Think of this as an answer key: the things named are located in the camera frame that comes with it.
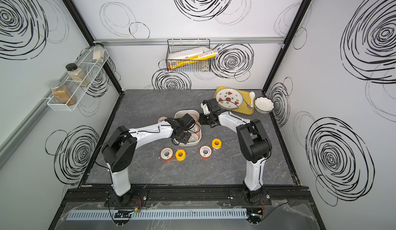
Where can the white plastic storage box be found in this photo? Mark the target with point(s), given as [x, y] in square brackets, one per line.
[196, 133]

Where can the yellow white box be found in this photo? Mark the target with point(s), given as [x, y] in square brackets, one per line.
[196, 59]

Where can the spice jar pale contents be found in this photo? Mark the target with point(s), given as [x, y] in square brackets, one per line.
[98, 52]

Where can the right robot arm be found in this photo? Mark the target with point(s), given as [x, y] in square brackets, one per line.
[254, 142]

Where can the white scalloped bowl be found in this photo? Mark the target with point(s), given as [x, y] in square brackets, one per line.
[263, 105]

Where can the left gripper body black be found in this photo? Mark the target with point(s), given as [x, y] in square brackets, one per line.
[184, 137]

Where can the black wire wall basket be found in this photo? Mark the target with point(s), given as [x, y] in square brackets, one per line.
[181, 50]

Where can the white wire spice rack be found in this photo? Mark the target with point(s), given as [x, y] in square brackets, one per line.
[83, 87]

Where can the white slotted cable duct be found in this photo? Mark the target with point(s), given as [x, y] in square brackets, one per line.
[158, 214]

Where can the spice jar black lid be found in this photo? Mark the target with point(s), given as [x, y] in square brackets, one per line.
[77, 75]

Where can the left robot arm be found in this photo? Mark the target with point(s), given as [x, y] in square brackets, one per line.
[118, 152]

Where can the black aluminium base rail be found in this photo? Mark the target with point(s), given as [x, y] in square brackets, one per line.
[140, 196]

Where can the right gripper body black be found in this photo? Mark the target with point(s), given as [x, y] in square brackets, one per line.
[206, 119]

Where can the yellow sealing tape roll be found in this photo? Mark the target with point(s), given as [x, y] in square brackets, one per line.
[180, 155]
[216, 144]

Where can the watermelon pattern plate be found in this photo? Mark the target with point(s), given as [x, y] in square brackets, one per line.
[229, 98]

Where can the spice jar brown contents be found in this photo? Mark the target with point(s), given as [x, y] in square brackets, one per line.
[62, 93]

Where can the white spoon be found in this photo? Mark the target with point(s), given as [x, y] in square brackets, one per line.
[252, 98]

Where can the orange sealing tape roll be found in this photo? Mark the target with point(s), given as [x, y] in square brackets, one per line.
[194, 138]
[166, 154]
[205, 152]
[161, 119]
[195, 118]
[196, 128]

